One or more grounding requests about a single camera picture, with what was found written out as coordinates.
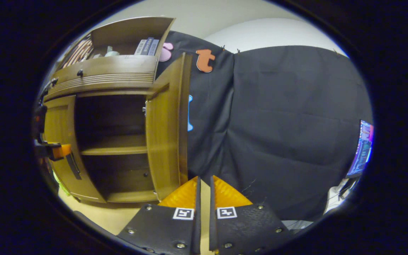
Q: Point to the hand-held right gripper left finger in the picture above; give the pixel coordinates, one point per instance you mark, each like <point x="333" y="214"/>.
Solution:
<point x="197" y="198"/>

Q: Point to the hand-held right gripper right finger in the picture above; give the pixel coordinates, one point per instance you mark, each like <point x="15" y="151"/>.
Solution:
<point x="212" y="198"/>

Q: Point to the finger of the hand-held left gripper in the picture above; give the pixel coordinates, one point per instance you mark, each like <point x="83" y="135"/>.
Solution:
<point x="60" y="151"/>

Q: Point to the wooden shoe cabinet door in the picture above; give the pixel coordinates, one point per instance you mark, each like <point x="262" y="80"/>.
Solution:
<point x="163" y="134"/>
<point x="57" y="120"/>

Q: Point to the wooden double-door shoe cabinet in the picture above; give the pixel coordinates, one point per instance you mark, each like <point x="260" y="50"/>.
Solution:
<point x="126" y="32"/>

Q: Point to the wooden inner cabinet shelf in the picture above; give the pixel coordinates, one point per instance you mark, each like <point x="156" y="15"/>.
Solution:
<point x="119" y="145"/>

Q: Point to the metal door hinge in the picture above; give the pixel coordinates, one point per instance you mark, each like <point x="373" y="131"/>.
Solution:
<point x="144" y="108"/>

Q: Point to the wooden cabinet drawer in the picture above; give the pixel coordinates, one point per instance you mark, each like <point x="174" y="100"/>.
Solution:
<point x="119" y="71"/>

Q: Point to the round black drawer knob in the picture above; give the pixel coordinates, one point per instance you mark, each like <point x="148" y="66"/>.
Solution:
<point x="80" y="73"/>

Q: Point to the black backdrop cloth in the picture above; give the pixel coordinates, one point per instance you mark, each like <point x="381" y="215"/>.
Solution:
<point x="289" y="124"/>

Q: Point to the white spine book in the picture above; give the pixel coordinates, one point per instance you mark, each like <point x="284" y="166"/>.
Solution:
<point x="140" y="47"/>

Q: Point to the dark blue book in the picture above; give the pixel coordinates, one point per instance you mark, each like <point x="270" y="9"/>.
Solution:
<point x="147" y="46"/>

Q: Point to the light blue book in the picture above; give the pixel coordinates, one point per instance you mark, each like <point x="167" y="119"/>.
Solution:
<point x="153" y="47"/>

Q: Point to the computer monitor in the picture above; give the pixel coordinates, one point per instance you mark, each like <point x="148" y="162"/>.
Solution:
<point x="362" y="148"/>

